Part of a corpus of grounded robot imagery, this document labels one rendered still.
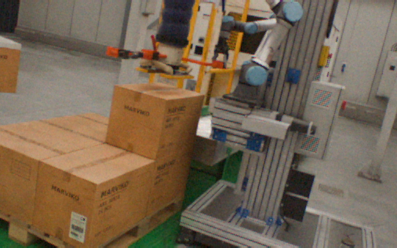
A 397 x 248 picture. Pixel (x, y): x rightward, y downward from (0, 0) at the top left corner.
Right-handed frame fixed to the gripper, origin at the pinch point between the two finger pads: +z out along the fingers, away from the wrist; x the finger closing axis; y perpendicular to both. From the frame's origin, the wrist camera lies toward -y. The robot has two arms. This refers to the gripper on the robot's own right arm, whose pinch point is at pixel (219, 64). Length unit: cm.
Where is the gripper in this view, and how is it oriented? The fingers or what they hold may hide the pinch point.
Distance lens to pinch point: 301.0
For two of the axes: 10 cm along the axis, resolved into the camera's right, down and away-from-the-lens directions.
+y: -4.1, 1.1, -9.0
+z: -2.0, 9.6, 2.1
